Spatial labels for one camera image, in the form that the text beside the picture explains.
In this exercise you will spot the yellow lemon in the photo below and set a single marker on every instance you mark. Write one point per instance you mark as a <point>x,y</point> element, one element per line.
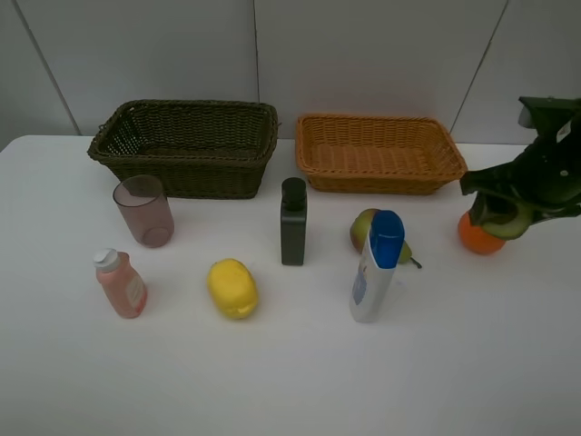
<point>233,289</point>

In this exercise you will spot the white bottle blue cap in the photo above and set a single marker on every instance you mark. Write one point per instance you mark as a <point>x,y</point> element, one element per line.
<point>377,263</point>

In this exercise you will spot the translucent brown plastic cup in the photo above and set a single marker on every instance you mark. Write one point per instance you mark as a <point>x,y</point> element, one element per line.
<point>144,207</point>

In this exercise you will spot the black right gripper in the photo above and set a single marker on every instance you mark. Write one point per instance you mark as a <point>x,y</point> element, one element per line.
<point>546,175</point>

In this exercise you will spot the orange wicker basket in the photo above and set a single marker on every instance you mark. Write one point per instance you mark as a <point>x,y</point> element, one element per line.
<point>342,153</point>

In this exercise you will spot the green red pear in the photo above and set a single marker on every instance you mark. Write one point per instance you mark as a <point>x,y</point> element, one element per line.
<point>359,231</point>

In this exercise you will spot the black square pump bottle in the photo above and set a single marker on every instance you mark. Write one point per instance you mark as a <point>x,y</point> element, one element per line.
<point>293,216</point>

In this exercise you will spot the avocado half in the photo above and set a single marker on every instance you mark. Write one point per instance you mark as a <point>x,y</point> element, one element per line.
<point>499,217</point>

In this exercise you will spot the orange tangerine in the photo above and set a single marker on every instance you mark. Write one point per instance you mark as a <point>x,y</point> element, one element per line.
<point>475,239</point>

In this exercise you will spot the pink bottle white cap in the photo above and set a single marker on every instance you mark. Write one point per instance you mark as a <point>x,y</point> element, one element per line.
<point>122,285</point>

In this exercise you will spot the dark brown wicker basket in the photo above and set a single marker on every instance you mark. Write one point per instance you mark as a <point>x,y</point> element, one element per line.
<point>199,149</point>

